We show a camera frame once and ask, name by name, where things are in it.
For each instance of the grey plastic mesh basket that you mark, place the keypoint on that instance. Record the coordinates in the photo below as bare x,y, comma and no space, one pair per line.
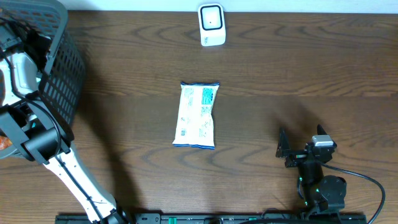
42,76

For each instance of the cream wipes pack blue edges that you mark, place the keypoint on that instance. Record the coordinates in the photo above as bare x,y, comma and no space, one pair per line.
195,126

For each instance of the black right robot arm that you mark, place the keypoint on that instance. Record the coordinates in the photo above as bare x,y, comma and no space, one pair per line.
323,194

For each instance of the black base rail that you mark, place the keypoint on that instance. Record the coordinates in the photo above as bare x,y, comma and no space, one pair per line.
155,218

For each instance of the orange tissue pack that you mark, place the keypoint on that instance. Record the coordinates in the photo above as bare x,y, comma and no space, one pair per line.
5,142

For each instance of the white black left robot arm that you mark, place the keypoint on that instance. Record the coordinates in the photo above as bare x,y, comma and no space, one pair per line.
100,206

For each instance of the white barcode scanner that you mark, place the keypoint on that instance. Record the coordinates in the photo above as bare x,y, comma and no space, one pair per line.
212,25

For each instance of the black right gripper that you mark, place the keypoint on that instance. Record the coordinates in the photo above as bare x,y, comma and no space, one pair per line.
296,156

